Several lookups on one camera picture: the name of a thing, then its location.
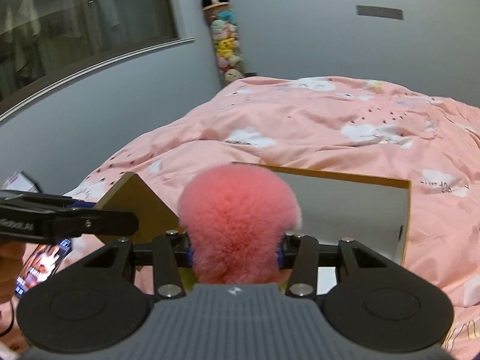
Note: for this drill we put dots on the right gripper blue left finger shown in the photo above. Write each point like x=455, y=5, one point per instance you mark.
x=190, y=256

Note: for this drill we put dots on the window with grey frame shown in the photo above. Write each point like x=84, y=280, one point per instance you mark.
x=46, y=44

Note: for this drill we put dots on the hanging plush toy organizer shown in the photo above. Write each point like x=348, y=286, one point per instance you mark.
x=224, y=32

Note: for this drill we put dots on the person's left hand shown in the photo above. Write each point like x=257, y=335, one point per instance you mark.
x=11, y=263

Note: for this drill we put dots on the grey wall switch panel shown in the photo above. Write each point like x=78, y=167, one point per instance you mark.
x=380, y=12

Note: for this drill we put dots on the smartphone with lit screen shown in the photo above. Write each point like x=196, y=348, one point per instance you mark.
x=42, y=263

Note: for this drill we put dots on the pink fluffy peach plush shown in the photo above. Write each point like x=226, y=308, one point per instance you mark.
x=236, y=216

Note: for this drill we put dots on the orange cardboard box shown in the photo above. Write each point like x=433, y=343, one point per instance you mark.
x=371, y=210

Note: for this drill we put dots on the pink cloud-print duvet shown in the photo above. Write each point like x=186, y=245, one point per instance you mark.
x=338, y=124

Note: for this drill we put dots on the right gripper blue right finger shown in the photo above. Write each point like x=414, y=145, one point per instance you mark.
x=280, y=257

